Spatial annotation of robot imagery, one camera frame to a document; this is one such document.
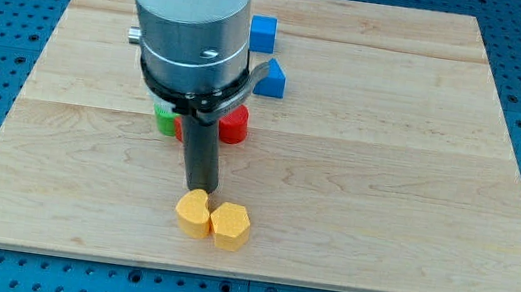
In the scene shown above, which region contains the red block behind rod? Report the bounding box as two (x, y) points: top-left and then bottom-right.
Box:
(174, 116), (183, 142)

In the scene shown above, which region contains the yellow heart block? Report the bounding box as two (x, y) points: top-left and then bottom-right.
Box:
(175, 189), (211, 239)

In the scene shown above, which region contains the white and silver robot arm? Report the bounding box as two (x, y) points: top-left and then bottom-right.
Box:
(135, 0), (270, 125)

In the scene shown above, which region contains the wooden board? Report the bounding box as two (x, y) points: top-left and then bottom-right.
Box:
(0, 0), (521, 292)

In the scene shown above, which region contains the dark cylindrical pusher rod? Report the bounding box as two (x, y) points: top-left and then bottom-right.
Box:
(182, 115), (219, 193)

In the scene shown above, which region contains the yellow hexagon block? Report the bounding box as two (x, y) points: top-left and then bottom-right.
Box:
(210, 202), (251, 252)

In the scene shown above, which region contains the green block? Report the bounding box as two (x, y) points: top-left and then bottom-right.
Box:
(153, 104), (179, 137)

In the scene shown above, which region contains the red cylinder block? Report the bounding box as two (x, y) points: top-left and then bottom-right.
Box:
(218, 105), (250, 145)

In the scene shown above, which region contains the blue cube block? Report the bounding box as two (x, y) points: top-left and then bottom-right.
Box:
(249, 14), (278, 54)

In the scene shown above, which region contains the blue triangular block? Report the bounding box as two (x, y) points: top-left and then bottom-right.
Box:
(253, 59), (287, 99)

